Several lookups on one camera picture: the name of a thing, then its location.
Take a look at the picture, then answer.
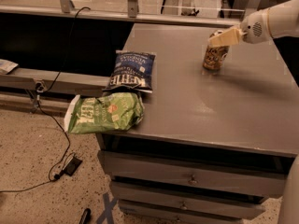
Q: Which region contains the drawer with knob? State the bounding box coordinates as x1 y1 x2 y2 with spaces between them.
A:
110 181 264 220
98 150 286 198

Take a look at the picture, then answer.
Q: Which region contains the middle drawer with knob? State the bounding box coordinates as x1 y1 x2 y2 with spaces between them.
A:
110 181 264 220

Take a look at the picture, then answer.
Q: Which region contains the black power cable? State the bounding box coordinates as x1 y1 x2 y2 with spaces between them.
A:
0 7 92 194

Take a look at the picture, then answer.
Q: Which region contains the orange soda can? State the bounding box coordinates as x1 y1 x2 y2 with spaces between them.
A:
203 44 230 71

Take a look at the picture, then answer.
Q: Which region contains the grey metal rail beam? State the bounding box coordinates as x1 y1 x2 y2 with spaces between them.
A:
0 68 109 97

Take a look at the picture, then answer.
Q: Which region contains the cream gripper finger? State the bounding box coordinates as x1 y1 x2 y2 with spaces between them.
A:
208 26 246 48

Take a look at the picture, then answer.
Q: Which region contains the top drawer with knob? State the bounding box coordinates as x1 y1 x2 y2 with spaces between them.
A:
98 150 286 198

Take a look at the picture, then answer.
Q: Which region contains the black power adapter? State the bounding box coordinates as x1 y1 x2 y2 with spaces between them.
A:
63 157 82 176

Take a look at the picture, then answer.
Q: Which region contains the black cylindrical object on floor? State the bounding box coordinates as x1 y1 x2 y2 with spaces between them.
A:
79 208 91 224

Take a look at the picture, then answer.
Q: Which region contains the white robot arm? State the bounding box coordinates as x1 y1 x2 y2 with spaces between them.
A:
208 0 299 224

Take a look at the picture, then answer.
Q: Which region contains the bottom drawer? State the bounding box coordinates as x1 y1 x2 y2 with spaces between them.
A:
119 200 243 224

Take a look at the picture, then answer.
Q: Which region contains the grey drawer cabinet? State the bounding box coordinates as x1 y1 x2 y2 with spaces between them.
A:
94 22 299 224

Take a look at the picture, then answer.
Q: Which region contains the white paper on rail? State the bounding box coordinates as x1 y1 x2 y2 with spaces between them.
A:
0 59 19 75

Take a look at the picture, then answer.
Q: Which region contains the blue Kettle chip bag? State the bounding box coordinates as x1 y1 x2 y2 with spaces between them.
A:
105 50 156 93

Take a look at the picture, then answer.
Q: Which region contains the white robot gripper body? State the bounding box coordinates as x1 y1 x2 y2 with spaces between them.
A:
240 9 271 44

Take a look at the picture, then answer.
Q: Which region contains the green Kettle chip bag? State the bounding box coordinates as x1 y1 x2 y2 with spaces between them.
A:
64 92 144 134

